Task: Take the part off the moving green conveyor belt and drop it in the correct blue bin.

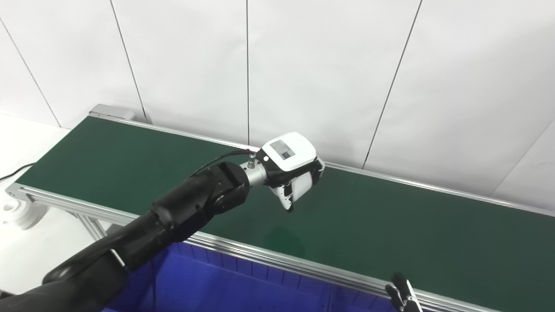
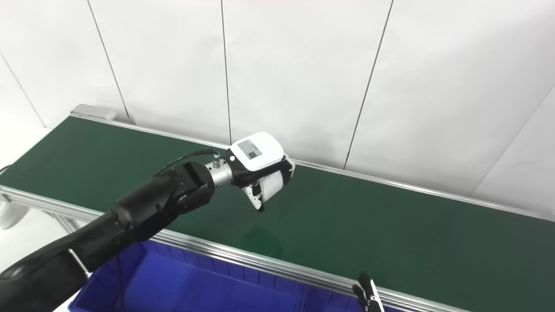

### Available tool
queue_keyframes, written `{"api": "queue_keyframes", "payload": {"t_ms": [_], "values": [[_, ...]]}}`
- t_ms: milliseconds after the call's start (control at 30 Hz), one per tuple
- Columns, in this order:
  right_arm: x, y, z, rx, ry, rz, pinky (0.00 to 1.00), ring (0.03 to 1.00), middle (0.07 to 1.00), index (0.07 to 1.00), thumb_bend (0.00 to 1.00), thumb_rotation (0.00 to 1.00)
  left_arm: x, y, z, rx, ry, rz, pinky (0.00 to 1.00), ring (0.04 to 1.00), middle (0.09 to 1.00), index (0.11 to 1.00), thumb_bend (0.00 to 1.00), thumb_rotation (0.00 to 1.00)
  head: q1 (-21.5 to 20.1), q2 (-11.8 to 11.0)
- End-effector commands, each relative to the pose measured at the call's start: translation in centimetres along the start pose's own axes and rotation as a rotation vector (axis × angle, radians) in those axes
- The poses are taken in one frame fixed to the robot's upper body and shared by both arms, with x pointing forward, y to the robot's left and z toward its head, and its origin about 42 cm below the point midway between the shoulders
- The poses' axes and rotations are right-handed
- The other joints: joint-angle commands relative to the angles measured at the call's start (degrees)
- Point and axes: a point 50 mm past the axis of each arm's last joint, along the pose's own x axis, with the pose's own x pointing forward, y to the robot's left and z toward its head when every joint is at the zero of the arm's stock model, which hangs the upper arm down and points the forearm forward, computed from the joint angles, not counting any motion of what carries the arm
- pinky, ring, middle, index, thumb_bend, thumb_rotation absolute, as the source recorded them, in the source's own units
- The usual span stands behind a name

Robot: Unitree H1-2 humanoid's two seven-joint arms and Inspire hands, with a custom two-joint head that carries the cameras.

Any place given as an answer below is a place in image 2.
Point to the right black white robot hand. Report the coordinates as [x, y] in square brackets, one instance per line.
[369, 297]

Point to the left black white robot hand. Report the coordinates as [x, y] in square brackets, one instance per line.
[256, 151]

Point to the white cylindrical part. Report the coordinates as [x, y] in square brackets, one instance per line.
[272, 185]

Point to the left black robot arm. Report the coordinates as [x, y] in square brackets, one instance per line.
[143, 208]

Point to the green conveyor belt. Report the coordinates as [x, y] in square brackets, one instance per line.
[243, 254]
[390, 238]

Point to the grey conveyor end housing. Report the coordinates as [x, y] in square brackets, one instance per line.
[93, 112]

